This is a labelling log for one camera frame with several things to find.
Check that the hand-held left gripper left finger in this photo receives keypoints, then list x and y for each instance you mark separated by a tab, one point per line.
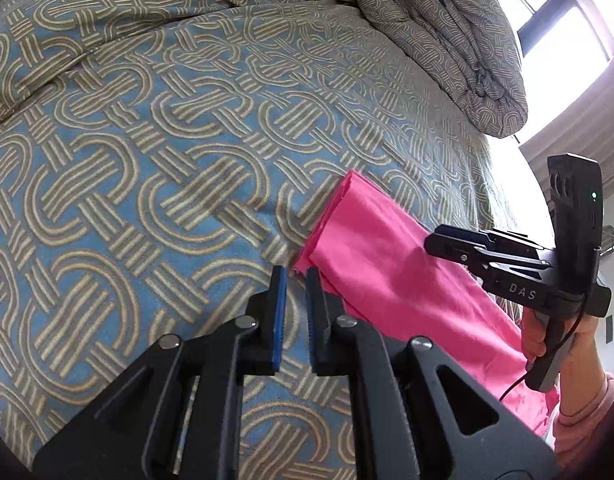
279	310

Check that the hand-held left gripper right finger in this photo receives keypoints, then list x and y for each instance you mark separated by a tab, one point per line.
313	310

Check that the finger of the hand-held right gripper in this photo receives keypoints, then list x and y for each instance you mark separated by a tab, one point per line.
447	252
462	237

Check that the pink pants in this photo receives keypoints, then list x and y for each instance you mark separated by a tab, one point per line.
387	270

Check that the person's right forearm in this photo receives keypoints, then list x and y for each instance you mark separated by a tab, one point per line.
587	420

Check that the person's right hand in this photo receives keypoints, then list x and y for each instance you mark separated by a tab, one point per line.
532	335

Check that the folded patterned comforter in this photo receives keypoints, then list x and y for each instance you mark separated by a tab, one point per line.
437	35

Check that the blue beige patterned bedspread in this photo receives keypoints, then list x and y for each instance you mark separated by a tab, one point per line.
137	160

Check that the wall outlet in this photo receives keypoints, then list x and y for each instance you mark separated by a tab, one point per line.
610	329

